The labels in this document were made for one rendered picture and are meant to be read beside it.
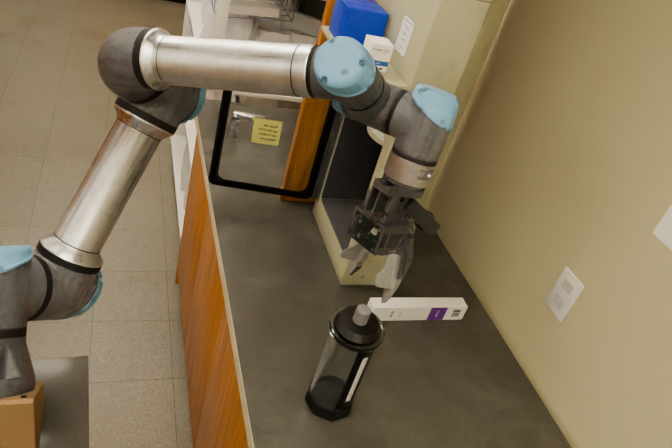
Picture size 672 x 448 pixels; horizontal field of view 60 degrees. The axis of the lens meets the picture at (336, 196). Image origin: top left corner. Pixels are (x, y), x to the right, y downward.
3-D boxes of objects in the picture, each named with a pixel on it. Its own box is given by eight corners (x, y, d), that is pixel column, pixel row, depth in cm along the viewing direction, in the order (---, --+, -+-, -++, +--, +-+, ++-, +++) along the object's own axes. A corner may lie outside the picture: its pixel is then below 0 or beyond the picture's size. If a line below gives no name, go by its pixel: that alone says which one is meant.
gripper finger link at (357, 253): (323, 264, 103) (351, 230, 98) (347, 260, 108) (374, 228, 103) (332, 278, 102) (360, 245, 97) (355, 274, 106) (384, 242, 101)
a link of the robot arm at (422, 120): (421, 79, 94) (469, 99, 91) (396, 142, 98) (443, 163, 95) (405, 80, 87) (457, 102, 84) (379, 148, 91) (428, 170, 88)
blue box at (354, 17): (365, 36, 145) (376, 0, 140) (378, 52, 138) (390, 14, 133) (327, 29, 142) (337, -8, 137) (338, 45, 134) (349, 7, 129)
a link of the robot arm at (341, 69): (72, 5, 91) (375, 19, 76) (117, 33, 102) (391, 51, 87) (55, 76, 90) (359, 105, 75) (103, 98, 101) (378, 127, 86)
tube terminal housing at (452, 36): (385, 214, 187) (477, -30, 147) (424, 285, 162) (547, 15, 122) (311, 211, 178) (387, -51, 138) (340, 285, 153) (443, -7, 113)
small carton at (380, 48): (379, 63, 131) (387, 38, 128) (385, 72, 127) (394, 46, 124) (358, 60, 129) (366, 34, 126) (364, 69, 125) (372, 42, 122)
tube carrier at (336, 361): (364, 410, 121) (396, 339, 110) (320, 426, 115) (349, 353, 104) (338, 370, 128) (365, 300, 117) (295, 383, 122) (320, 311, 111)
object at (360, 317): (386, 345, 111) (397, 321, 108) (347, 357, 106) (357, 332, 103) (361, 311, 117) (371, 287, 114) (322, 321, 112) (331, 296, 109)
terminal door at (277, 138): (311, 200, 174) (346, 76, 153) (207, 183, 167) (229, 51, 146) (311, 198, 175) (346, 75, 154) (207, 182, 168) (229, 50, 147)
